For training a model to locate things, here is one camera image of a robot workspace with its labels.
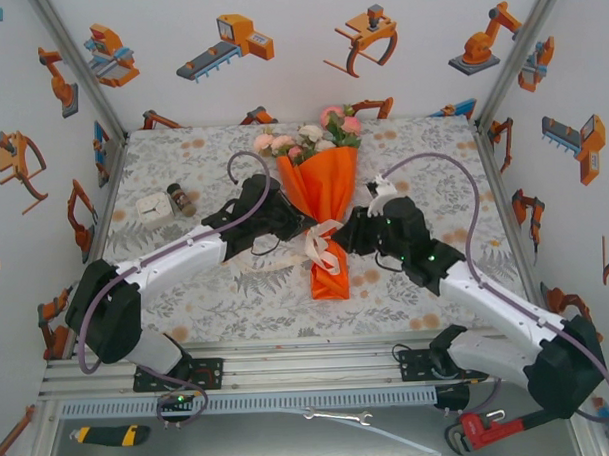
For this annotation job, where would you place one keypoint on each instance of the cream ribbon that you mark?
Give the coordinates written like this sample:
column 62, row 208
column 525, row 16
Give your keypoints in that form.
column 317, row 242

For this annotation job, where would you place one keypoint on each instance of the orange wrapping paper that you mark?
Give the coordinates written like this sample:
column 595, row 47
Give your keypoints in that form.
column 323, row 187

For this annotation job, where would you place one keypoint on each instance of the fake flower bouquet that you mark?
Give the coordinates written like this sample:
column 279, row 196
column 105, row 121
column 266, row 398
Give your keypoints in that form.
column 308, row 133

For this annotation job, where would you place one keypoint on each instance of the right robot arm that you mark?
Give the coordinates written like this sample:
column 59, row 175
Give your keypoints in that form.
column 492, row 301

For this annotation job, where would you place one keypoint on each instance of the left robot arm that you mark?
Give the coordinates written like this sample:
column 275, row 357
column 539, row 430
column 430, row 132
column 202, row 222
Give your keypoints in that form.
column 170, row 255

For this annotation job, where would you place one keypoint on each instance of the brown spice jar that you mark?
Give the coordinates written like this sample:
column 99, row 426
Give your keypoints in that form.
column 179, row 197

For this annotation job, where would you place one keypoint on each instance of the floral patterned tablecloth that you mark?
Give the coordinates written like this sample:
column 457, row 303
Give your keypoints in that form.
column 227, row 316

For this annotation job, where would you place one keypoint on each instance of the small white cube clock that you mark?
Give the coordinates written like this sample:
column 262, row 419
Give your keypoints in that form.
column 154, row 210

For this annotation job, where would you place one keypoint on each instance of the aluminium extrusion base rails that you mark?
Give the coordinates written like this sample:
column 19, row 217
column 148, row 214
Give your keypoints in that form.
column 314, row 368

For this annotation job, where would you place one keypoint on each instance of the small black box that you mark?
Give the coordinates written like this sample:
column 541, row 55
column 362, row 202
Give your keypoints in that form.
column 453, row 398

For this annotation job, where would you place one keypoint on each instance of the silver open-end wrench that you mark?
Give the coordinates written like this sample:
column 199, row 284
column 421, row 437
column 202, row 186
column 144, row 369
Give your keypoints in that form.
column 336, row 415

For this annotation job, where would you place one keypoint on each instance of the small circuit board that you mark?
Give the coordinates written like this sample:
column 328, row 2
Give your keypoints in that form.
column 178, row 400

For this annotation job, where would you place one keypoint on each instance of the red pipe wrench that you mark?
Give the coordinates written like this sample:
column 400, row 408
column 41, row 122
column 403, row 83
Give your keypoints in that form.
column 491, row 426

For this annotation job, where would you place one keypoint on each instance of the grey metal shelf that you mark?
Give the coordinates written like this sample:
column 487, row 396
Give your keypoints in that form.
column 242, row 450

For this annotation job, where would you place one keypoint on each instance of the yellow black utility knife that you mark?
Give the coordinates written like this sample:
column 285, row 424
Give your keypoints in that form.
column 111, row 436

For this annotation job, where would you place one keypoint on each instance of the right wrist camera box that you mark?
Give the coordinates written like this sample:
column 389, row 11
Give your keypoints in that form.
column 383, row 192

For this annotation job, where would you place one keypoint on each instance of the aluminium table edge rail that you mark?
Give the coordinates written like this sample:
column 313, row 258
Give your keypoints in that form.
column 118, row 164
column 484, row 149

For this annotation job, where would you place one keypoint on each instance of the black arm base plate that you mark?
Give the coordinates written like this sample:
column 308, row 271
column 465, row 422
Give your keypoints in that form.
column 213, row 373
column 413, row 366

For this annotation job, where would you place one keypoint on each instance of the aluminium frame post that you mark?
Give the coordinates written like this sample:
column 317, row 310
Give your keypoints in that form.
column 523, row 42
column 74, row 58

